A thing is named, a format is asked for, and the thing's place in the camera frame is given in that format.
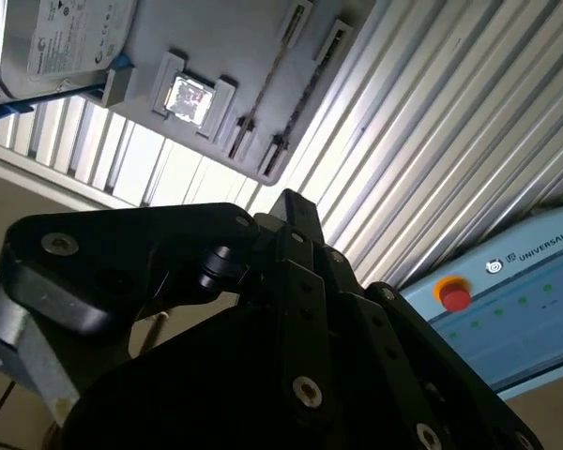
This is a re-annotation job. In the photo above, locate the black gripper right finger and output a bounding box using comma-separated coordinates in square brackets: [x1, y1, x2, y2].
[296, 194, 545, 450]

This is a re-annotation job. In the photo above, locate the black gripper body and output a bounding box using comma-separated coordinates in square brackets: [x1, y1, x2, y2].
[44, 302, 404, 450]

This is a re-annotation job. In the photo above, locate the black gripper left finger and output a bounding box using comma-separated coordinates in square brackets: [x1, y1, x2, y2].
[0, 188, 339, 423]

